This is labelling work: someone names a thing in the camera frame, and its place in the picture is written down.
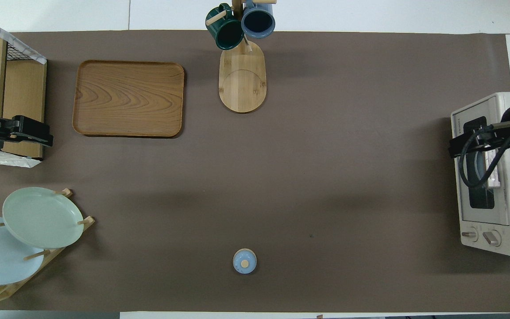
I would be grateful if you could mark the silver oven knob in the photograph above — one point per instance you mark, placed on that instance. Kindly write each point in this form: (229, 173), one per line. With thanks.
(492, 238)
(469, 233)

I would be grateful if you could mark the white crumpled cloth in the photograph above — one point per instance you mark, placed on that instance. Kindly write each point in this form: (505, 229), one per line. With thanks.
(7, 160)

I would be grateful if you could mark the pale green plate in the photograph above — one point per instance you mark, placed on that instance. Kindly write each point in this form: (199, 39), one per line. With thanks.
(42, 217)

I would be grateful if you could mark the white patterned cloth strip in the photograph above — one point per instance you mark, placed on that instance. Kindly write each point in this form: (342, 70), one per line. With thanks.
(20, 46)

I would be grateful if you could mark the wooden tray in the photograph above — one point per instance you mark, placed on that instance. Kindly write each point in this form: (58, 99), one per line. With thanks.
(126, 97)

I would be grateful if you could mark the wooden plate rack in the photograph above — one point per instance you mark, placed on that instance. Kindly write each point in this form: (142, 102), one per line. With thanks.
(56, 254)

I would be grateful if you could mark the brown table mat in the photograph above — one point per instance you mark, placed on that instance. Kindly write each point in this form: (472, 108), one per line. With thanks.
(281, 177)

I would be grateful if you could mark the wooden mug tree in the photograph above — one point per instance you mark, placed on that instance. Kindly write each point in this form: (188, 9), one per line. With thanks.
(242, 84)

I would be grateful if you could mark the dark green mug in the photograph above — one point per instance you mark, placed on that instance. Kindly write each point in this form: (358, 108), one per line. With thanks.
(225, 33)

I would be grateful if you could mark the blue mug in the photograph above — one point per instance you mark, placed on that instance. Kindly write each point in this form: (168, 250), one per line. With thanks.
(258, 20)

